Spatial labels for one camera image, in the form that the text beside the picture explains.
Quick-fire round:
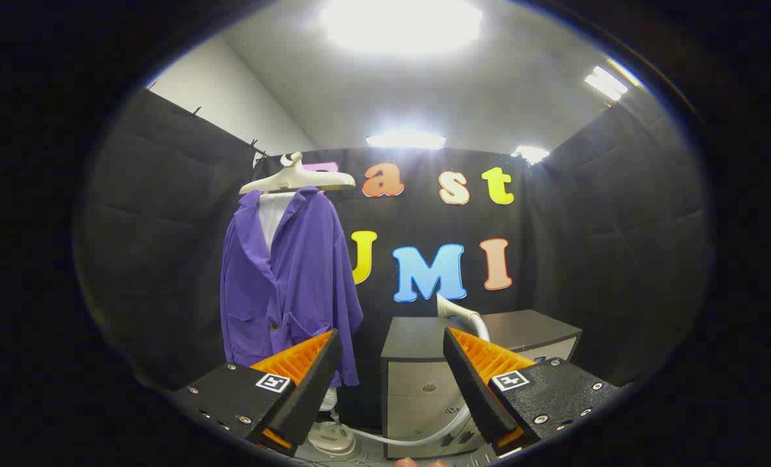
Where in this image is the grey cabinet with dark top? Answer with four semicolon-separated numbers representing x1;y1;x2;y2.
380;309;582;460

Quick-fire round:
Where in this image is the large ceiling light panel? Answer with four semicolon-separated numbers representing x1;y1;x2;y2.
320;0;483;56

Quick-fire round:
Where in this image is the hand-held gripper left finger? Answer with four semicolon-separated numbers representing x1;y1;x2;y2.
168;328;344;457

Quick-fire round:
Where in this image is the white garment steamer head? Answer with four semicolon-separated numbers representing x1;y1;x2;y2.
436;293;490;341

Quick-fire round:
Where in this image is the white clothes hanger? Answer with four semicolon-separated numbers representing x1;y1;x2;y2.
239;152;356;195

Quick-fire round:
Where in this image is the white garment steamer hose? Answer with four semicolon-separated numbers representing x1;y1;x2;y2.
340;313;493;448

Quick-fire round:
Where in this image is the purple corduroy jacket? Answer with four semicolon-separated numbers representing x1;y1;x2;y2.
220;187;364;388

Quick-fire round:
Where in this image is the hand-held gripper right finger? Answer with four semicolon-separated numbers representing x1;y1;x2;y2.
442;326;623;458

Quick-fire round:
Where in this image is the white garment steamer base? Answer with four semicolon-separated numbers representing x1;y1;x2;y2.
307;388;358;457

